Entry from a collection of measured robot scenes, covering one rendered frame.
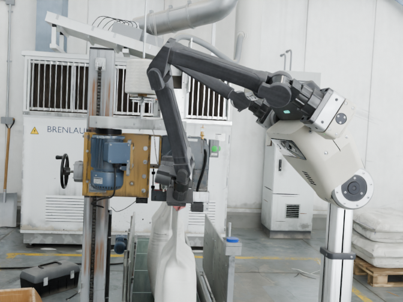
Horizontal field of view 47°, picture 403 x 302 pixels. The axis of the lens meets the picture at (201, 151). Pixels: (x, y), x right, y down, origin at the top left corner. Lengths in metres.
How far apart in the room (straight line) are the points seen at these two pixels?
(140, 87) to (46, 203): 3.26
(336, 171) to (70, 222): 3.90
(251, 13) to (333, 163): 4.12
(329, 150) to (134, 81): 0.95
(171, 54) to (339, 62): 5.61
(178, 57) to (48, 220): 3.98
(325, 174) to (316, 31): 5.32
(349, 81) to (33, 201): 4.51
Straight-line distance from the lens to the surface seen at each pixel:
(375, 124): 7.11
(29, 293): 3.46
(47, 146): 5.13
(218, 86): 1.97
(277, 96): 1.39
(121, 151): 2.05
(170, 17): 4.89
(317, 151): 1.58
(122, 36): 4.75
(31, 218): 5.26
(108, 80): 2.36
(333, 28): 6.96
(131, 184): 2.31
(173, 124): 1.54
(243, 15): 5.60
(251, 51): 5.51
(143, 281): 3.09
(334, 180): 1.67
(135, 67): 2.11
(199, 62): 1.41
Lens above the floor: 1.39
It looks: 3 degrees down
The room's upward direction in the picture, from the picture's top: 3 degrees clockwise
